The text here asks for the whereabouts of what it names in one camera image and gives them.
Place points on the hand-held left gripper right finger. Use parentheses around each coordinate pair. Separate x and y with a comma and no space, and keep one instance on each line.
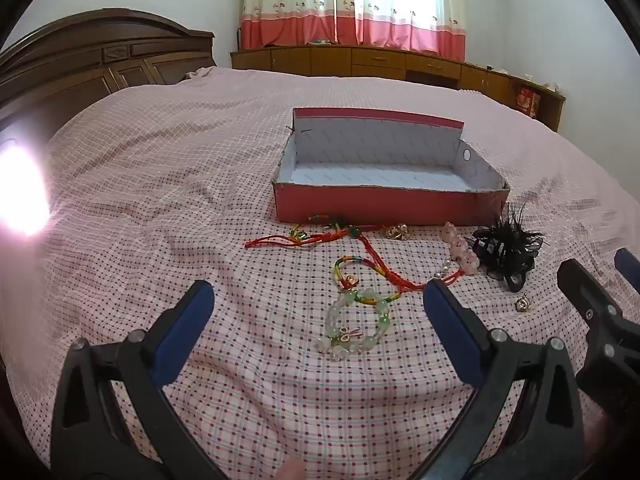
(450,325)

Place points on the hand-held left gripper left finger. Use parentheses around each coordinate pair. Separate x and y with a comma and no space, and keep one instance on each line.
(184,331)

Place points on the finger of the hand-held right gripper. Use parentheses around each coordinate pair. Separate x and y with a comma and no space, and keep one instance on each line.
(585,295)
(629,266)

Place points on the black feather hair clip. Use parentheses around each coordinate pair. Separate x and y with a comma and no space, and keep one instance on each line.
(507,252)

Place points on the red cardboard box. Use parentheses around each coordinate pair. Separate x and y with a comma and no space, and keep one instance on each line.
(390,205)

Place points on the small gold pendant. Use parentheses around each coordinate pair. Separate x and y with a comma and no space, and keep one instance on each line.
(524,304)

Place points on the gold earrings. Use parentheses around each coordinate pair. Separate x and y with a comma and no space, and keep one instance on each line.
(395,231)

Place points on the pink checked bedsheet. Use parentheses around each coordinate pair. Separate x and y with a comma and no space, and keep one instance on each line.
(175,185)

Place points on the red gift box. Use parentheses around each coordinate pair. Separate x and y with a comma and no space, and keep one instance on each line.
(528,101)

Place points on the long wooden cabinet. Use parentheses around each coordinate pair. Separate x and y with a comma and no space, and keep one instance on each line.
(380,60)

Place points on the dark wooden headboard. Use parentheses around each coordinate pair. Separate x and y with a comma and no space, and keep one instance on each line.
(75,70)

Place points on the cream and pink curtain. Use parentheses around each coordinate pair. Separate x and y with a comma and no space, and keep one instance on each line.
(350,5)

